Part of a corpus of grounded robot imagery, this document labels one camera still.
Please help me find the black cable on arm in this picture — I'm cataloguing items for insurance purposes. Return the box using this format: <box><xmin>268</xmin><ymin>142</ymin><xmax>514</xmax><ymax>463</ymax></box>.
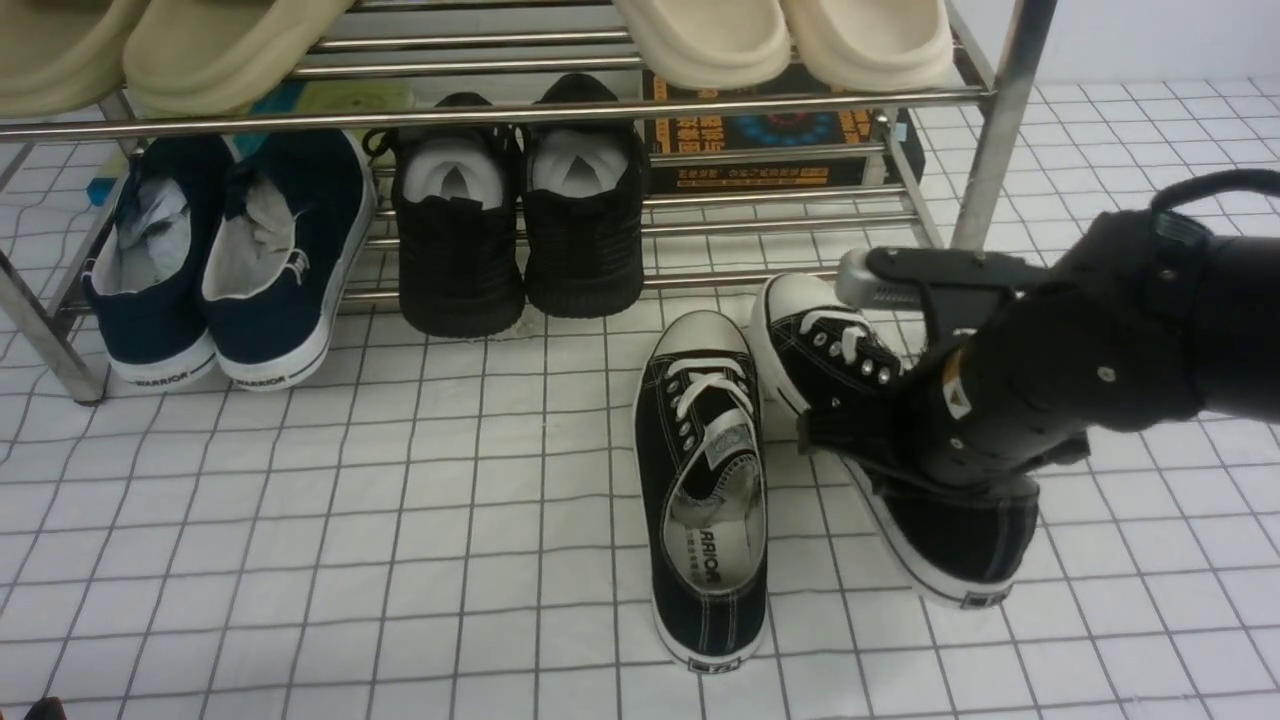
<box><xmin>1149</xmin><ymin>168</ymin><xmax>1280</xmax><ymax>215</ymax></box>

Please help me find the dark object bottom left corner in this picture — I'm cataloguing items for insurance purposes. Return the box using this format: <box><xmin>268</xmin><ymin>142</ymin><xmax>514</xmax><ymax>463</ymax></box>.
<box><xmin>23</xmin><ymin>697</ymin><xmax>68</xmax><ymax>720</ymax></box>

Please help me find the beige slipper far left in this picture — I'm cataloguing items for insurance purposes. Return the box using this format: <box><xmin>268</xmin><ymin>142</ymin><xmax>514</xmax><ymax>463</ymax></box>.
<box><xmin>1</xmin><ymin>1</ymin><xmax>148</xmax><ymax>118</ymax></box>

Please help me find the black knit sneaker left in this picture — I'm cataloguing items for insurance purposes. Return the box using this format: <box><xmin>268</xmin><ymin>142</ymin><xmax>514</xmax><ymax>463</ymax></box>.
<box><xmin>362</xmin><ymin>123</ymin><xmax>526</xmax><ymax>340</ymax></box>

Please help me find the black box with orange print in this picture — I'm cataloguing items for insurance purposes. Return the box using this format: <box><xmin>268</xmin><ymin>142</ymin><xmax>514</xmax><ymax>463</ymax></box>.
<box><xmin>639</xmin><ymin>64</ymin><xmax>925</xmax><ymax>195</ymax></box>

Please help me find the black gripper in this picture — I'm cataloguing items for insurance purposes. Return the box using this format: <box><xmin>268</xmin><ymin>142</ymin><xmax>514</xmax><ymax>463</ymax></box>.
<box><xmin>797</xmin><ymin>211</ymin><xmax>1212</xmax><ymax>486</ymax></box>

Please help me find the green and blue box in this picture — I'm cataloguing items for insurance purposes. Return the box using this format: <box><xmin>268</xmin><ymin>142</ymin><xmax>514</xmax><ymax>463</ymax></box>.
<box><xmin>84</xmin><ymin>79</ymin><xmax>416</xmax><ymax>208</ymax></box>

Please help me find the black knit sneaker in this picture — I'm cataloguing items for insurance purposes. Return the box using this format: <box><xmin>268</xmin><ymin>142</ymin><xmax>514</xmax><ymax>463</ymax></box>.
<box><xmin>520</xmin><ymin>119</ymin><xmax>650</xmax><ymax>319</ymax></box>
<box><xmin>362</xmin><ymin>123</ymin><xmax>526</xmax><ymax>340</ymax></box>

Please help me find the cream slipper far right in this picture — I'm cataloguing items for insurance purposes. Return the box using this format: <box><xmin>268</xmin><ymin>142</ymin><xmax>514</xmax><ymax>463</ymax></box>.
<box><xmin>781</xmin><ymin>1</ymin><xmax>954</xmax><ymax>94</ymax></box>

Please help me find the navy canvas shoe left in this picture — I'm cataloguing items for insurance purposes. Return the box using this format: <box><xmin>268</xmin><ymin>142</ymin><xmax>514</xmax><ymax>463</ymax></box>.
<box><xmin>79</xmin><ymin>135</ymin><xmax>238</xmax><ymax>388</ymax></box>

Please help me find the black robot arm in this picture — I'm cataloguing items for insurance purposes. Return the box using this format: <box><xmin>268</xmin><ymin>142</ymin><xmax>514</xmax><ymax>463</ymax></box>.
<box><xmin>797</xmin><ymin>211</ymin><xmax>1279</xmax><ymax>492</ymax></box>

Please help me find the black canvas sneaker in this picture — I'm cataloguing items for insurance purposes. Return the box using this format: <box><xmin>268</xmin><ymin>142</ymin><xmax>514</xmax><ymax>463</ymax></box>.
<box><xmin>748</xmin><ymin>273</ymin><xmax>1039</xmax><ymax>610</ymax></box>
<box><xmin>632</xmin><ymin>310</ymin><xmax>769</xmax><ymax>674</ymax></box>

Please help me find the navy canvas shoe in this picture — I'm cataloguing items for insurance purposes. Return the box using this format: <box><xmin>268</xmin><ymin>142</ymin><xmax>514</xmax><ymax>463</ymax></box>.
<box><xmin>79</xmin><ymin>135</ymin><xmax>238</xmax><ymax>388</ymax></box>
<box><xmin>198</xmin><ymin>128</ymin><xmax>378</xmax><ymax>392</ymax></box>

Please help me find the silver metal shoe rack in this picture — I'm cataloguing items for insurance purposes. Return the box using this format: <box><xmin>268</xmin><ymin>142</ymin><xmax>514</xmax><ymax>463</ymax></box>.
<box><xmin>3</xmin><ymin>1</ymin><xmax>1059</xmax><ymax>407</ymax></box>

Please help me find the black knit sneaker right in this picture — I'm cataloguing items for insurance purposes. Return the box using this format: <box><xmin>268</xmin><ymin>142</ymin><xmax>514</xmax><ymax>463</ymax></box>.
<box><xmin>520</xmin><ymin>119</ymin><xmax>650</xmax><ymax>319</ymax></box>

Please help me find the navy canvas shoe right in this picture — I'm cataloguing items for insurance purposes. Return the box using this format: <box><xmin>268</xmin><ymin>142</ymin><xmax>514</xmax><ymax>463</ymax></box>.
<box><xmin>198</xmin><ymin>128</ymin><xmax>378</xmax><ymax>392</ymax></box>

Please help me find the beige slipper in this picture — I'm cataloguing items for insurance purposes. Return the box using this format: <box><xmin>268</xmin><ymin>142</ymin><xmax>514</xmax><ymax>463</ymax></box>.
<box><xmin>1</xmin><ymin>1</ymin><xmax>148</xmax><ymax>118</ymax></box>
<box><xmin>122</xmin><ymin>1</ymin><xmax>353</xmax><ymax>115</ymax></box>

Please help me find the cream slipper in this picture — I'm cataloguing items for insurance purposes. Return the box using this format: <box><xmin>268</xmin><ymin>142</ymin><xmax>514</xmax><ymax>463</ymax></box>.
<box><xmin>781</xmin><ymin>1</ymin><xmax>954</xmax><ymax>94</ymax></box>
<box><xmin>613</xmin><ymin>1</ymin><xmax>792</xmax><ymax>90</ymax></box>

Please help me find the white grid floor mat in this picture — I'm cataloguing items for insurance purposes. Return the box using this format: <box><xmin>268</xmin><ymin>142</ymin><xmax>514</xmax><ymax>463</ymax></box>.
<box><xmin>0</xmin><ymin>78</ymin><xmax>1280</xmax><ymax>720</ymax></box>

